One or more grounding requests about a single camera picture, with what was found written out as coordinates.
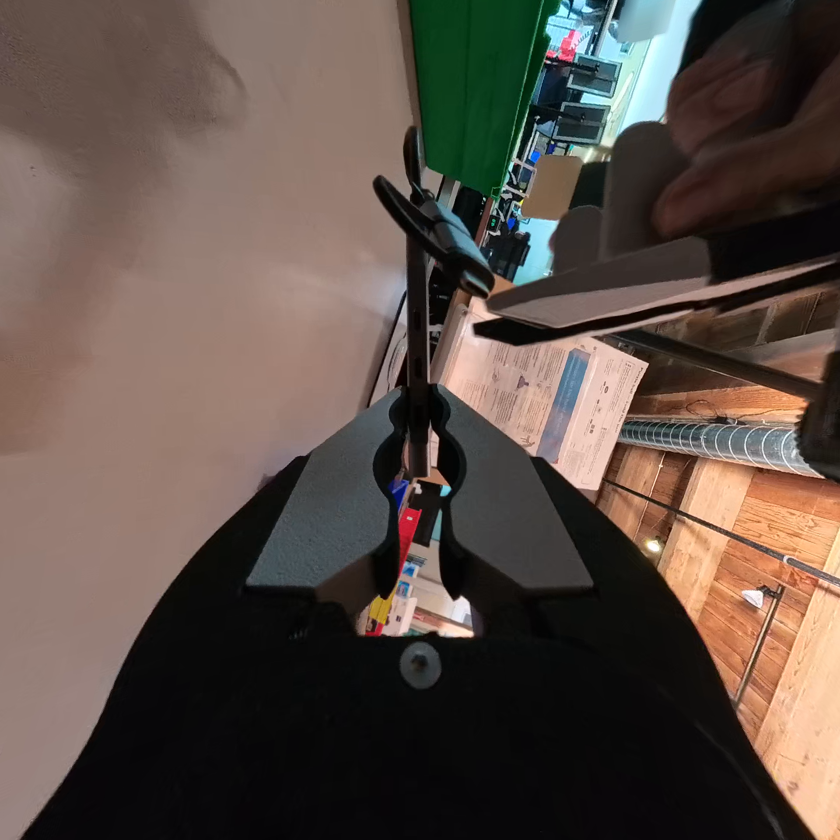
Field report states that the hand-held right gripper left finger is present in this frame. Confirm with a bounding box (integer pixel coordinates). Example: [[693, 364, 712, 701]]
[[245, 386, 406, 634]]

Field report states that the black battery charger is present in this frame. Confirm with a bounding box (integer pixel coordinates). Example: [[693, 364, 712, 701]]
[[476, 197, 509, 247]]

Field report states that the colourful storage shelf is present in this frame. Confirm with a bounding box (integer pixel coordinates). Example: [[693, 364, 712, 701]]
[[357, 459, 476, 639]]

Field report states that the black light stand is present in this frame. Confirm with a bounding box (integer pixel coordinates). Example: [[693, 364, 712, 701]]
[[734, 583, 788, 711]]

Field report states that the thin black rod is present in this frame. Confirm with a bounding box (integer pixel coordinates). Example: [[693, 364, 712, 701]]
[[602, 479, 840, 588]]

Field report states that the metal ventilation duct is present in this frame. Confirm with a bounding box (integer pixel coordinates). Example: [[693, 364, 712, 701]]
[[617, 420, 824, 479]]

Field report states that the printed instruction sheet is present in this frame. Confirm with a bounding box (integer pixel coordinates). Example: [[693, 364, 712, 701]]
[[436, 308, 649, 492]]

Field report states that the person's left hand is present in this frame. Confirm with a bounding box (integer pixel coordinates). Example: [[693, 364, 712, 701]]
[[653, 26, 840, 238]]

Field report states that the white document stand base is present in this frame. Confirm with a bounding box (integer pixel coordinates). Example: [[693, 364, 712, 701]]
[[367, 289, 411, 404]]

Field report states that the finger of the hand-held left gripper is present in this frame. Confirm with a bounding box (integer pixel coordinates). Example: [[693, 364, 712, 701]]
[[472, 282, 728, 347], [487, 236, 715, 330]]

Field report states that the black clamp block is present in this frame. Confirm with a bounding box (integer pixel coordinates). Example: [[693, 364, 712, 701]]
[[794, 367, 840, 483]]

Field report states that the cardboard box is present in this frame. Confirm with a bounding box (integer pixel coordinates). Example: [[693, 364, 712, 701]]
[[524, 154, 586, 222]]

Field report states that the green plastic bin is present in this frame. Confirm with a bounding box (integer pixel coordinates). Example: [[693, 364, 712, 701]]
[[408, 0, 563, 199]]

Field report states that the monitor with white stand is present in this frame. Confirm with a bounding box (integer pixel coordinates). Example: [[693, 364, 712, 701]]
[[433, 274, 519, 368]]

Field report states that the thick black pole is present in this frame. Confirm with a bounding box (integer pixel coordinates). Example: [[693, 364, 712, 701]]
[[607, 331, 828, 403]]

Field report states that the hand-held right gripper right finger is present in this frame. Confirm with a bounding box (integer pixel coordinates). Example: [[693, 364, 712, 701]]
[[430, 385, 596, 601]]

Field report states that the grey desk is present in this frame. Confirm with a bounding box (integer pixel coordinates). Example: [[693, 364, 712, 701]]
[[0, 0, 424, 840]]

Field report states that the black framed panel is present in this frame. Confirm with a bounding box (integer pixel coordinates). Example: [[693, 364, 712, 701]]
[[550, 100, 613, 147], [566, 54, 623, 98]]

